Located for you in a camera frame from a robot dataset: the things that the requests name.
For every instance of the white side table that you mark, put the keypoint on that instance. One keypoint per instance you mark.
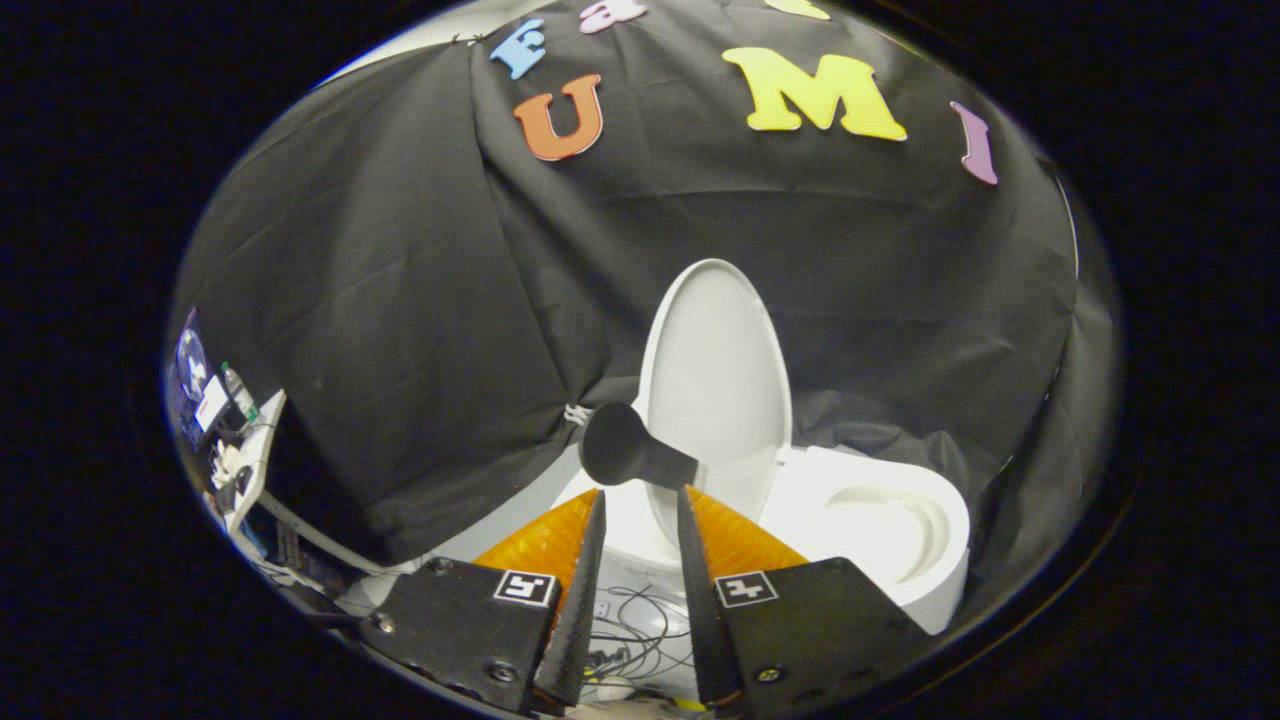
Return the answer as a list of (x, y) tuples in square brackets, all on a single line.
[(262, 450)]

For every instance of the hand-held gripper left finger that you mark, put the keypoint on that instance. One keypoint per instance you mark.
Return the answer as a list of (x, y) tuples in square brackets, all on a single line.
[(585, 600)]

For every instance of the clear plastic bottle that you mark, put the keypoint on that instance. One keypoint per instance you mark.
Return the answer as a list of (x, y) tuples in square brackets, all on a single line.
[(238, 392)]

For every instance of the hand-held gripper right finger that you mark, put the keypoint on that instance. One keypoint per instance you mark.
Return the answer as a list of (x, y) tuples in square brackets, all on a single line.
[(700, 600)]

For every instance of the black backdrop cloth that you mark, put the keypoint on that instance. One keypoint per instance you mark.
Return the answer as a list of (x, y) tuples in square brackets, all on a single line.
[(400, 300)]

